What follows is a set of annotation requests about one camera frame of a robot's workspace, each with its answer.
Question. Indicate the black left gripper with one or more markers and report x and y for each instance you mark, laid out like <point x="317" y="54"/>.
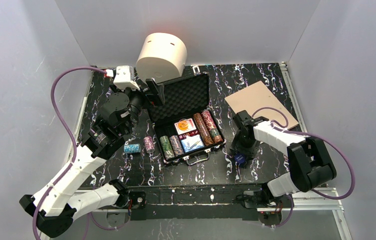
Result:
<point x="147" y="93"/>

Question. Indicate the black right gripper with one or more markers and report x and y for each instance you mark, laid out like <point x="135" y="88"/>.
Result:
<point x="240" y="152"/>

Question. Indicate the blue small blind button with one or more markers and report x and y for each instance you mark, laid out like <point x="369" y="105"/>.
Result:
<point x="240" y="159"/>

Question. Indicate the pink chip stack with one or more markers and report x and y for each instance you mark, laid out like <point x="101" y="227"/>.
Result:
<point x="149" y="144"/>

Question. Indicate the blue card deck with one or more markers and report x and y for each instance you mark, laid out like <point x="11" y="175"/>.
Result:
<point x="184" y="143"/>

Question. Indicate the clear triangular acrylic marker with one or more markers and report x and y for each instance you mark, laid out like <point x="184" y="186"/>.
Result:
<point x="194" y="144"/>

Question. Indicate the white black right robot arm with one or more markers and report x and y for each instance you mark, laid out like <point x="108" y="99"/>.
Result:
<point x="309" y="161"/>

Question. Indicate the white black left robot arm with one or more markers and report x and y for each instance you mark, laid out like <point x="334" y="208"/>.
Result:
<point x="57" y="205"/>

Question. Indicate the red white chip stack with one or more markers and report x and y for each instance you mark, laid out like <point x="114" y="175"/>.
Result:
<point x="211" y="126"/>

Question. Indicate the white cylindrical lamp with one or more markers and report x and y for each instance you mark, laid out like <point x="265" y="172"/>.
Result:
<point x="163" y="57"/>

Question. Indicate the black poker chip case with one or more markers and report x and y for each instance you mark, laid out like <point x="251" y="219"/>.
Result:
<point x="184" y="96"/>

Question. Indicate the beige rectangular board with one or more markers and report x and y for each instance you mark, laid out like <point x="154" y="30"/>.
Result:
<point x="257" y="96"/>

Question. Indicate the red card deck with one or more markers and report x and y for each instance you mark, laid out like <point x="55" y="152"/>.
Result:
<point x="185" y="125"/>

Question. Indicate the red dice in case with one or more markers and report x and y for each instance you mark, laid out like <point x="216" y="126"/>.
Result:
<point x="188" y="134"/>

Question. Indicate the light blue chip stack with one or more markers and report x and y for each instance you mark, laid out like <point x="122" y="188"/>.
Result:
<point x="132" y="148"/>

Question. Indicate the green chip stack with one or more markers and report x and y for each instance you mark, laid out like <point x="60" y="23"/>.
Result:
<point x="167" y="147"/>

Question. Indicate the blue orange chip stack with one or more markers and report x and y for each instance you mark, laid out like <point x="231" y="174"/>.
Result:
<point x="176" y="145"/>

